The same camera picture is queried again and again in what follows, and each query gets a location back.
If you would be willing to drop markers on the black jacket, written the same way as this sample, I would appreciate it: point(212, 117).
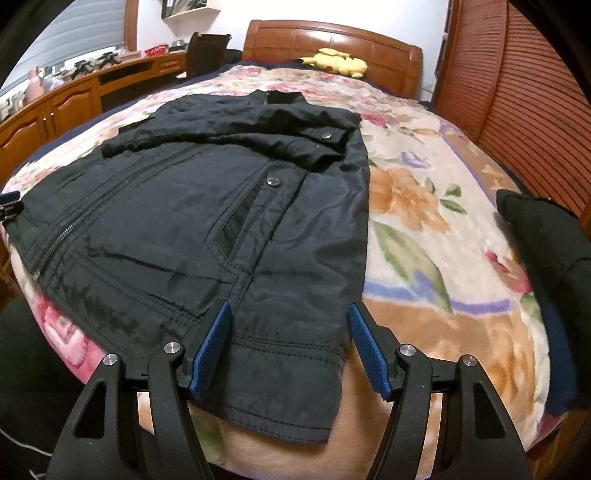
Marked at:
point(184, 207)

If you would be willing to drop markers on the grey window blind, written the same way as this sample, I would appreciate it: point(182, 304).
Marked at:
point(78, 32)

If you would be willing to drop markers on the white wall shelf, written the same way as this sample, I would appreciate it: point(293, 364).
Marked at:
point(194, 8)

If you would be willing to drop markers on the wooden slatted wardrobe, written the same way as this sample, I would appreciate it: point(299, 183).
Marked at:
point(508, 92)

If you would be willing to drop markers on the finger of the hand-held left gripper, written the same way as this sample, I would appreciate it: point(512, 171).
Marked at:
point(8, 207)

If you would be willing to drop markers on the yellow plush toy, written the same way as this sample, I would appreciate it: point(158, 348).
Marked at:
point(334, 61)

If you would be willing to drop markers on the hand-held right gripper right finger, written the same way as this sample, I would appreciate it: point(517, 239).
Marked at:
point(369, 355)

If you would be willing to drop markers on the black desk chair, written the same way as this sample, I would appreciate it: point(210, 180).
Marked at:
point(207, 53)

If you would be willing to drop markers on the dark cloth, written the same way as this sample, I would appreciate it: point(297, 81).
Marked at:
point(545, 244)

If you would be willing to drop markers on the floral blanket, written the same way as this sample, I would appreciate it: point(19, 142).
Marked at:
point(438, 221)

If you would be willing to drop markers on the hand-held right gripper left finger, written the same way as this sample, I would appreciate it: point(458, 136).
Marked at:
point(210, 353)

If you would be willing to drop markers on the wooden desk with cabinets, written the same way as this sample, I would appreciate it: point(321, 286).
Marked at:
point(69, 104)

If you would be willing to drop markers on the wooden bed headboard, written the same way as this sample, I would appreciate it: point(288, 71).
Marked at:
point(369, 50)

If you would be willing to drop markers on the pink bottle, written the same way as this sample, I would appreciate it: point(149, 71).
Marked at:
point(35, 84)

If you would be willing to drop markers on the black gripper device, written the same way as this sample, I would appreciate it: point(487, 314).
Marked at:
point(108, 59)
point(82, 67)

